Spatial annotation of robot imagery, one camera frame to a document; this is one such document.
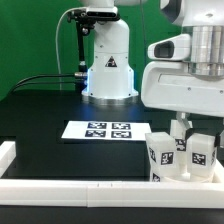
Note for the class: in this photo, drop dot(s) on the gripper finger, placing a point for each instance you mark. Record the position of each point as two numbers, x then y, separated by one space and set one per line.
217 142
182 118

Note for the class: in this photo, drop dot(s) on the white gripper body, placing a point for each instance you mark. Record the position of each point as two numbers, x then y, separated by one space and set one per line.
186 74

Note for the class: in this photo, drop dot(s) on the white round stool seat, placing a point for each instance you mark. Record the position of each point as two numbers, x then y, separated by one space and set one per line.
186 177

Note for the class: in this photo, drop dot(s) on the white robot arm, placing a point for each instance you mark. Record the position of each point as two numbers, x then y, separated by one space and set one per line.
110 77

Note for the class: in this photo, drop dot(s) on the white marker tag sheet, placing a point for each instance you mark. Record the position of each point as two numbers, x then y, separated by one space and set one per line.
101 130

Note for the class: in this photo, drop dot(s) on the white U-shaped frame fence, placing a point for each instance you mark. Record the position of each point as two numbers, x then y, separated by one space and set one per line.
107 194

